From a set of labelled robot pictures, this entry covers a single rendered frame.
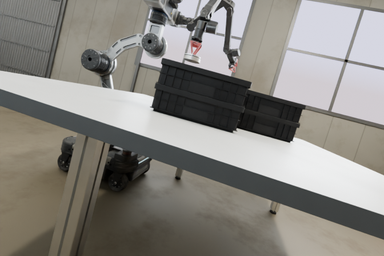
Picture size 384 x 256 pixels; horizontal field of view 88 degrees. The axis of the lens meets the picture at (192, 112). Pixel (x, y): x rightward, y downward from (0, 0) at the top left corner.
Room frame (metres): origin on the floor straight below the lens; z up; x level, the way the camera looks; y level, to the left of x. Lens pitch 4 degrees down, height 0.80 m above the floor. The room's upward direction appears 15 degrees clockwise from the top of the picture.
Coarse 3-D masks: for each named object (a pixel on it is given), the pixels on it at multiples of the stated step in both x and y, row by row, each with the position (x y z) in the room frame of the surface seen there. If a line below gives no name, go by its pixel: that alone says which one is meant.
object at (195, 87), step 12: (168, 72) 0.86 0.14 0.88; (180, 72) 0.86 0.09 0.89; (192, 72) 0.86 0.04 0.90; (168, 84) 0.86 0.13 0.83; (180, 84) 0.86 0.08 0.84; (192, 84) 0.86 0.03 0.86; (204, 84) 0.85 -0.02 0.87; (216, 84) 0.86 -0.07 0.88; (228, 84) 0.86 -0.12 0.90; (216, 96) 0.86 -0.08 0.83; (228, 96) 0.86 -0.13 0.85; (240, 96) 0.86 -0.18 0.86
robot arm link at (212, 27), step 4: (204, 12) 1.22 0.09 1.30; (200, 16) 1.21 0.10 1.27; (204, 16) 1.21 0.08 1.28; (204, 20) 1.23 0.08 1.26; (208, 20) 1.22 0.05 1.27; (208, 24) 1.20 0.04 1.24; (212, 24) 1.20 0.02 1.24; (216, 24) 1.20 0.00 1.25; (208, 28) 1.20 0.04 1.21; (212, 28) 1.19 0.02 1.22; (216, 28) 1.19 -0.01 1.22; (208, 32) 1.21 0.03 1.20; (212, 32) 1.20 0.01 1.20; (216, 32) 1.22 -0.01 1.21
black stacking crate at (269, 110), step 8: (248, 96) 1.16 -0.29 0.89; (256, 96) 1.16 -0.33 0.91; (248, 104) 1.16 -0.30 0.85; (256, 104) 1.16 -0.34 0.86; (264, 104) 1.16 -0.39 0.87; (272, 104) 1.15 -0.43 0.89; (280, 104) 1.15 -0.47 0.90; (264, 112) 1.15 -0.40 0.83; (272, 112) 1.15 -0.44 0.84; (280, 112) 1.15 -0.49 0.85; (288, 112) 1.15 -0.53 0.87; (296, 112) 1.15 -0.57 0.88; (288, 120) 1.14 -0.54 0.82; (296, 120) 1.15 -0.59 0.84
